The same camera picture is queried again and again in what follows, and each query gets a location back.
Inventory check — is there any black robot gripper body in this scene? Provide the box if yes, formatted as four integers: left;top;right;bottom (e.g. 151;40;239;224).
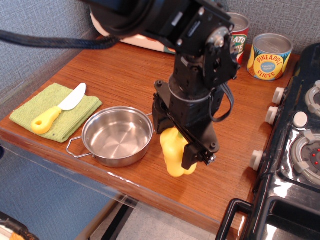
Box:
153;80;224;165

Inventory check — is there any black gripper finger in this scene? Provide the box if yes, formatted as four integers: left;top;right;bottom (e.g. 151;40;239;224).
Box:
152;104;175;135
181;142;203;170

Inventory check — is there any yellow toy bell pepper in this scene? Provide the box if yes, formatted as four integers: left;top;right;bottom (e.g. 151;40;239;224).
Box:
160;127;197;177

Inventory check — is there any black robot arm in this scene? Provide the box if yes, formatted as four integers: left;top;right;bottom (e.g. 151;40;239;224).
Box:
88;0;240;169

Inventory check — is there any stainless steel pot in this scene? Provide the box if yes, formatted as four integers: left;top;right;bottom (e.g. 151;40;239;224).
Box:
66;106;154;168

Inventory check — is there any white stove knob bottom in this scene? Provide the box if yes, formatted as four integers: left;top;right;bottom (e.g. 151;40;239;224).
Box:
249;150;264;171

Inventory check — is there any white stove knob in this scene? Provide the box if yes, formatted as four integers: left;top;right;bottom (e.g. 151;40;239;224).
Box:
265;106;279;125
272;87;285;105
249;150;264;171

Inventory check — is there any toy microwave teal and cream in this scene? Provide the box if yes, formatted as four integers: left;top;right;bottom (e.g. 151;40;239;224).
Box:
90;11;176;55

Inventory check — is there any white stove knob middle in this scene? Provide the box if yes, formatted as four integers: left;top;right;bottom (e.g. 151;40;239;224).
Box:
265;106;279;125

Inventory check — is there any white stove knob top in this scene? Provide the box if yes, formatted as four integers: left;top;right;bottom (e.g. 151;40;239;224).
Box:
272;87;285;105

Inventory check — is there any green folded cloth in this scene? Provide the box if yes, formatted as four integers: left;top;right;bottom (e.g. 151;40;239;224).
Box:
9;83;102;143

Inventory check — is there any pineapple slices can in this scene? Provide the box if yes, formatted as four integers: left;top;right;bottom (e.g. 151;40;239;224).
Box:
247;33;294;81

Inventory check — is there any tomato sauce can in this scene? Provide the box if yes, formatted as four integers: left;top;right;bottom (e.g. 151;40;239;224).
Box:
228;12;250;65

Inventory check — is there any black toy stove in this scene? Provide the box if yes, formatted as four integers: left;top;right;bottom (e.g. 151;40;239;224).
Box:
216;43;320;240

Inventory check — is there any orange object bottom left corner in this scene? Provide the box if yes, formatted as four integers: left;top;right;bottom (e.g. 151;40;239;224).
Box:
0;212;38;240

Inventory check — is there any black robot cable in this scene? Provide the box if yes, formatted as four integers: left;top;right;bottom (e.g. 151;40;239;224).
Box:
0;29;121;50

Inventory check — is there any yellow handled toy knife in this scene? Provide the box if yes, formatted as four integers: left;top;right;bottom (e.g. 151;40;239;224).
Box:
31;83;87;135

